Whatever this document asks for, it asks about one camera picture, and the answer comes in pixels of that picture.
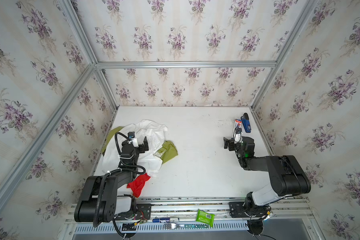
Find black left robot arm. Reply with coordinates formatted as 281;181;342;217
74;132;149;227

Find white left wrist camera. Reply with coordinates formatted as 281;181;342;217
128;132;139;148

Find white cloth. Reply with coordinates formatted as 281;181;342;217
102;119;169;178

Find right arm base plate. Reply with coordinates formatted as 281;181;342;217
229;202;272;218

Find white red pen package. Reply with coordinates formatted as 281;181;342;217
234;119;242;129

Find white slotted cable duct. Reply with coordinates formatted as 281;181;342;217
74;221;249;235

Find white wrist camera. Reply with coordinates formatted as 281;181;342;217
234;127;242;143
128;132;139;148

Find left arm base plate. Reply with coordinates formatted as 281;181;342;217
116;204;152;221

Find blue black stapler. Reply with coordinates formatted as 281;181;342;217
241;113;252;133

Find aluminium frame rail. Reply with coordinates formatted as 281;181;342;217
95;61;277;69

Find green wipes packet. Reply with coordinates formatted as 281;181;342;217
196;210;215;228

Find black corrugated cable conduit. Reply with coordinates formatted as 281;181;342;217
92;131;147;228

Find blue marker pen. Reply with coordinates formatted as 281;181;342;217
152;218;171;223

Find green cloth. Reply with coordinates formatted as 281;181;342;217
101;126;178;164

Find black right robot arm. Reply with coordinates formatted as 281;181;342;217
224;137;311;220

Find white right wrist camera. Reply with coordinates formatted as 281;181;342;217
234;127;242;143

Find red cloth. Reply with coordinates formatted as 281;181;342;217
127;174;151;198

